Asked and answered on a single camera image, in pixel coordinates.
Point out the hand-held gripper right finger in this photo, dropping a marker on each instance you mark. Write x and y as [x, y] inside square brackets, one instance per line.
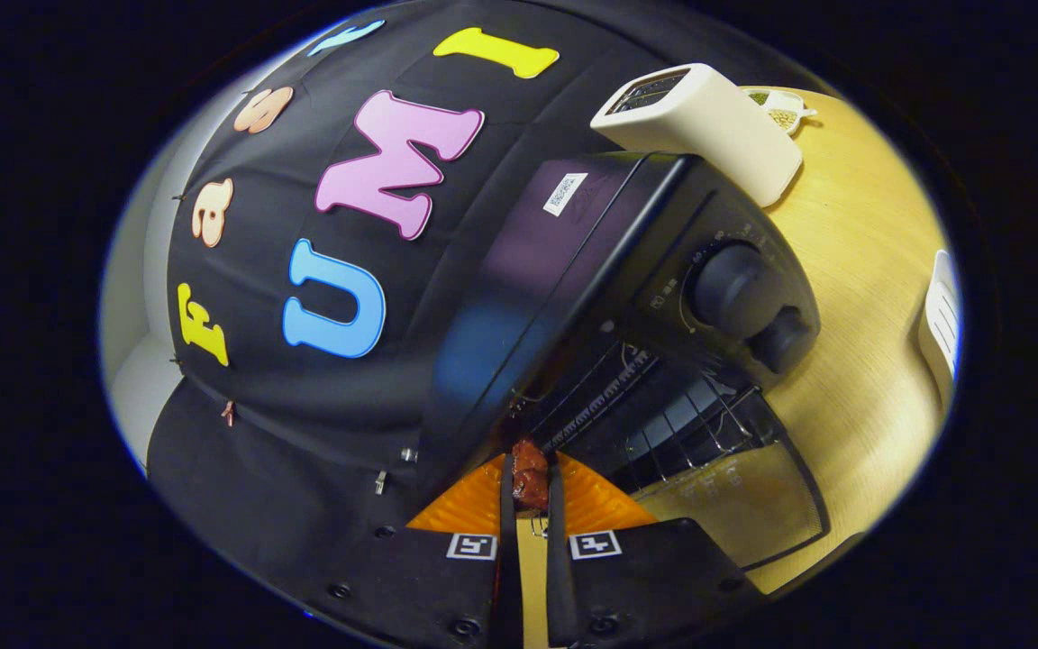
[558, 577]

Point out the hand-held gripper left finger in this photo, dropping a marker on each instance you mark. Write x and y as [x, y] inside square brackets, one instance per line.
[508, 568]

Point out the brown meat slice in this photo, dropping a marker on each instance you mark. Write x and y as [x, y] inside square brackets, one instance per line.
[530, 473]

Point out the black toaster oven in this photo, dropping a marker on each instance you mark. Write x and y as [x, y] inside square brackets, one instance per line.
[555, 270]

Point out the white slot toaster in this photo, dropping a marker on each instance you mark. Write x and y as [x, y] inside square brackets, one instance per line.
[717, 122]

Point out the silver cloth clip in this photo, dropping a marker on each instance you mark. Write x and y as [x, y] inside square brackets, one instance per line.
[381, 481]

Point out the black backdrop cloth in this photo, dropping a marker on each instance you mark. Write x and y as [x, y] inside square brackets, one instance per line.
[303, 433]

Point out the copper cloth clip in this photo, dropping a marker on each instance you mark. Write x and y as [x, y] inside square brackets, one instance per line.
[228, 413]

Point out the white ribbed tray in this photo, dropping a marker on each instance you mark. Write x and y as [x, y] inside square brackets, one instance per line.
[941, 324]

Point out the small white dish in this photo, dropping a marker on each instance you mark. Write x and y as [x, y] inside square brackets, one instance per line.
[785, 113]

